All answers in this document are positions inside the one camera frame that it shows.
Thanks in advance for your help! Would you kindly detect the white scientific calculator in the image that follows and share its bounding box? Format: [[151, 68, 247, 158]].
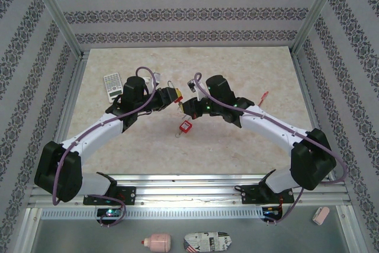
[[103, 72, 127, 104]]

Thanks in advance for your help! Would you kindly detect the red pen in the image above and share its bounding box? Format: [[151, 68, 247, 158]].
[[256, 90, 269, 106]]

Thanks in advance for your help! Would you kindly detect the controller board with green light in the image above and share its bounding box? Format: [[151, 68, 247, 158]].
[[97, 207, 123, 218]]

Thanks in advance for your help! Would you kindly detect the newspaper print pencil case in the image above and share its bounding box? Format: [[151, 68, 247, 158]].
[[183, 231, 232, 253]]

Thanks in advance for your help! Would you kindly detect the pink bottle with white cap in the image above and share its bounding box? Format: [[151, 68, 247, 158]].
[[141, 233, 172, 252]]

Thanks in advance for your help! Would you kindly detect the pink and white small case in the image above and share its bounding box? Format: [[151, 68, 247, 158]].
[[312, 206, 330, 225]]

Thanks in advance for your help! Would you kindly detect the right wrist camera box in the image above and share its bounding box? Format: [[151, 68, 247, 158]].
[[186, 79, 205, 102]]

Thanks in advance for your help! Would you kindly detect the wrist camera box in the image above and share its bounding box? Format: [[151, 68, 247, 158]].
[[144, 71, 163, 91], [186, 79, 205, 102]]

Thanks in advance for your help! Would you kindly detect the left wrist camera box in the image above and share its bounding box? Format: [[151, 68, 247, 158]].
[[144, 71, 163, 91]]

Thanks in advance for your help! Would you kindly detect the aluminium table side rail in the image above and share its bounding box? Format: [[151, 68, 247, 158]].
[[43, 51, 88, 184], [291, 51, 337, 181]]

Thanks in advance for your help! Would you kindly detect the aluminium mounting rail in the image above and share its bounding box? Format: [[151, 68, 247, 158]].
[[28, 174, 352, 206]]

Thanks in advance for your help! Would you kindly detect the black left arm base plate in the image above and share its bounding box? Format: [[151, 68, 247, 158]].
[[82, 185, 137, 206]]

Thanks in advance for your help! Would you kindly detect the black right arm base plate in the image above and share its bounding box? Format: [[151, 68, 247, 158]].
[[240, 184, 295, 206]]

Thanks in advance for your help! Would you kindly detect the slotted grey cable duct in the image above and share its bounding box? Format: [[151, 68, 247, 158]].
[[41, 207, 265, 220]]

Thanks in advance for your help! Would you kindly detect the aluminium frame post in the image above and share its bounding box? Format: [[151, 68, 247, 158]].
[[291, 0, 347, 55], [28, 0, 83, 58]]

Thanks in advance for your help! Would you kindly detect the controller board with red wire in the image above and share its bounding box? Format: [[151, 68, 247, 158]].
[[262, 205, 282, 217]]

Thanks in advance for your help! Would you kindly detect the aluminium frame profile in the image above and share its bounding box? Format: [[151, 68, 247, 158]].
[[336, 205, 368, 253], [11, 207, 42, 253]]

